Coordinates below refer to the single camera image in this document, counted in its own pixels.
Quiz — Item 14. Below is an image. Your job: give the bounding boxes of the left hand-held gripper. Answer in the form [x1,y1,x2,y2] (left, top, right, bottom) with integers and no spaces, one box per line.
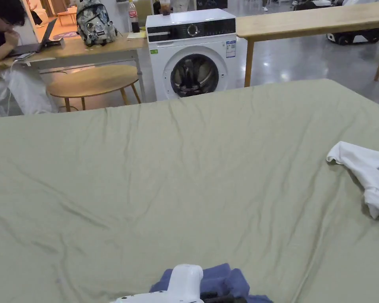
[110,264,240,303]

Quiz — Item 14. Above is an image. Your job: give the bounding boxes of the dark blue garment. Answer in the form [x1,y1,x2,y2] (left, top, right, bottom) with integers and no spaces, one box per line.
[149,263,274,303]

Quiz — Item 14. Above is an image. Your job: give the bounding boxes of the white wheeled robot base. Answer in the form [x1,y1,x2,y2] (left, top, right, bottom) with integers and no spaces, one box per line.
[326,27,379,45]

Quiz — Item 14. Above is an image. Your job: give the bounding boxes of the bed with pale green sheet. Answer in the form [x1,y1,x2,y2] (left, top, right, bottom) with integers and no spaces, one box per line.
[0,78,379,303]

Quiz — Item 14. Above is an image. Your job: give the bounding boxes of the white garment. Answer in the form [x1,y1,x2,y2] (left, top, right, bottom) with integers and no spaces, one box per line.
[326,141,379,220]

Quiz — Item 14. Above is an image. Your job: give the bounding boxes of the white washing machine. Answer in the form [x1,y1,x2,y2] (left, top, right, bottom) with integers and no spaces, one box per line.
[145,0,248,101]

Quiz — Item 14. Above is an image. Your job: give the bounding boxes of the round wooden side table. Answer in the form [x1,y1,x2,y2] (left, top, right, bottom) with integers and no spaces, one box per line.
[47,64,142,112]

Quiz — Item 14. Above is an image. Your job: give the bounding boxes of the wooden desk with backpack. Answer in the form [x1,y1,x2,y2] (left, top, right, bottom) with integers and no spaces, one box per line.
[0,0,149,104]

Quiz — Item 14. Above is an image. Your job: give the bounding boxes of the long wooden table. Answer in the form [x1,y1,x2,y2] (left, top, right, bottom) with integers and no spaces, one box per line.
[236,9,379,88]

